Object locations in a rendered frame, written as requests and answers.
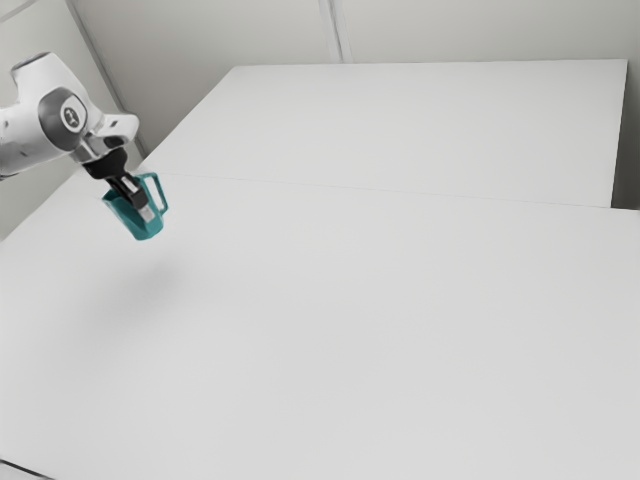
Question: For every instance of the teal faceted mug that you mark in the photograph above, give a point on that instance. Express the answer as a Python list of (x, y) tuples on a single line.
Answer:
[(143, 226)]

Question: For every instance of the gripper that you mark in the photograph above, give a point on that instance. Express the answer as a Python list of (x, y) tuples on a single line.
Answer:
[(105, 166)]

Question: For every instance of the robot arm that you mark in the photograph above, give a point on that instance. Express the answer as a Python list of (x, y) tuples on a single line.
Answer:
[(30, 132)]

